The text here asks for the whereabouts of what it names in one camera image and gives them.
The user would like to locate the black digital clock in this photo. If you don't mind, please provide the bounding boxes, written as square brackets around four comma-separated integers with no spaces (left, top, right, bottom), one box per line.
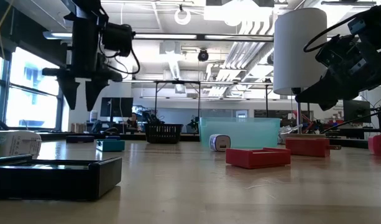
[0,154,123,201]

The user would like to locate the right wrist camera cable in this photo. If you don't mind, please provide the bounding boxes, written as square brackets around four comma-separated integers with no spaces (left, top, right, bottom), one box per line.
[303,11,367,54]

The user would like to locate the white shade table lamp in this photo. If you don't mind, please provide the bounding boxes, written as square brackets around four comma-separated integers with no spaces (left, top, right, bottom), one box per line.
[273,7,328,139]

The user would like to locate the white bundled lamp cord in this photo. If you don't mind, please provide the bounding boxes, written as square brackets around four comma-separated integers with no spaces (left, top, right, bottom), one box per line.
[278,123,303,138]

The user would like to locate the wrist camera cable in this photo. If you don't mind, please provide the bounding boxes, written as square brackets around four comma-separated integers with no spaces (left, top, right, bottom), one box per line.
[98,37,141,75]
[303,11,367,54]

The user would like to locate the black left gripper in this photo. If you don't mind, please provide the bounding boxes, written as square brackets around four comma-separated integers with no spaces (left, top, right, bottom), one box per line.
[42,52,123,112]

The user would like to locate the black power cable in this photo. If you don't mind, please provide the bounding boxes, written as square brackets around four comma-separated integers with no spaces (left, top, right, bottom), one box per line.
[320,108,381,135]

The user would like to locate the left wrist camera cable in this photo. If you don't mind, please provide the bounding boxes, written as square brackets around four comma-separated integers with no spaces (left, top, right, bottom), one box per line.
[98,37,141,75]

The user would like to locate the ceiling light tube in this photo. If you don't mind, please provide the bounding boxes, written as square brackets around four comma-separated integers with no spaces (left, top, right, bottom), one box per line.
[42,30,73,40]
[204,34,274,40]
[132,33,199,40]

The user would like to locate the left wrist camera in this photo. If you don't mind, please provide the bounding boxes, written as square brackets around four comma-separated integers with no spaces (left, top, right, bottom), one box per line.
[102,23,135,58]

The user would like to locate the black computer monitor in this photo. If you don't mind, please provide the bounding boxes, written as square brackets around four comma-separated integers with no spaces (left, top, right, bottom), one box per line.
[342,99,372,124]
[99,96,134,118]

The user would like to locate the white hanging ring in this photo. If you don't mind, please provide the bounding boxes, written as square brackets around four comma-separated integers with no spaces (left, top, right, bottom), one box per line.
[173,7,192,26]

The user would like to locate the teal digital clock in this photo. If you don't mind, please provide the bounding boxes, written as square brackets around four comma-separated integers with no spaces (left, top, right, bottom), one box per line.
[96,139,126,152]

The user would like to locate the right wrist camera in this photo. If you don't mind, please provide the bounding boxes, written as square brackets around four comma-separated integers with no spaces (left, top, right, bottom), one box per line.
[315,34,352,68]

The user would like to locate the pink USB charger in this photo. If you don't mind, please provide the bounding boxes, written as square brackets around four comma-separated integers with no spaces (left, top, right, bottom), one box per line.
[367,134,381,157]

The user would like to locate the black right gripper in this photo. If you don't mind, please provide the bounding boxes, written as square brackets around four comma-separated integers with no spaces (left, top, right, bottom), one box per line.
[295,30,381,111]

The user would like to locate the black background rig frame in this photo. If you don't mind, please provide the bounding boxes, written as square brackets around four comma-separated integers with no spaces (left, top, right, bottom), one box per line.
[152,80,270,125]

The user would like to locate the purple white USB charger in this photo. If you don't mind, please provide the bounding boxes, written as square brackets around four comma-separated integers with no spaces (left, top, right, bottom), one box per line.
[208,134,232,152]

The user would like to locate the red digital clock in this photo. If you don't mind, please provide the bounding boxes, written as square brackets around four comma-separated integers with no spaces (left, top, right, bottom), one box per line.
[225,147,291,170]
[285,137,342,158]

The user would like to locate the large window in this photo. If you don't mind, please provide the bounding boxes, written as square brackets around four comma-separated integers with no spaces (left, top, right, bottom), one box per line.
[0,46,70,131]

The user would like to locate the black mesh basket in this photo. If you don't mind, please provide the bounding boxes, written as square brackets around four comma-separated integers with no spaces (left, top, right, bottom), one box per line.
[144,123,184,144]

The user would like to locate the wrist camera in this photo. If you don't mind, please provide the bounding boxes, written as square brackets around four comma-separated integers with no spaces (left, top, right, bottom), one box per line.
[102,23,135,58]
[315,34,352,68]

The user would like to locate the teal translucent plastic bin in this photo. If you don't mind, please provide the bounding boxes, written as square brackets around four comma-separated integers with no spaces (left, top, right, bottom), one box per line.
[198,116,282,149]

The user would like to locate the green white USB charger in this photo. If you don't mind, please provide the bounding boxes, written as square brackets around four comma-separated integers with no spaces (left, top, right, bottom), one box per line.
[0,130,42,159]

